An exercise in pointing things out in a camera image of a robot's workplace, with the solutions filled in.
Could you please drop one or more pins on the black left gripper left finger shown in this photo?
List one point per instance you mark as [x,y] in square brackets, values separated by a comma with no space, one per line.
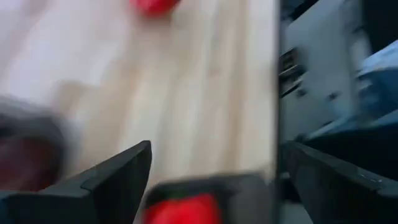
[102,193]

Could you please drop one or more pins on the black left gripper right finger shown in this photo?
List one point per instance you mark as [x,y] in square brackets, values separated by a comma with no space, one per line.
[345,189]

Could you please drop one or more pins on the dark red onion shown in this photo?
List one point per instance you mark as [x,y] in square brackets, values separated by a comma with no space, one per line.
[25,165]

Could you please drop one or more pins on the red bell pepper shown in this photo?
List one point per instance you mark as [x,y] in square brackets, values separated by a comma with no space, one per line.
[183,210]
[154,4]

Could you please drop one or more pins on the grey translucent plastic basket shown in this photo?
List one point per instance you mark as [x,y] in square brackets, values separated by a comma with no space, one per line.
[34,124]

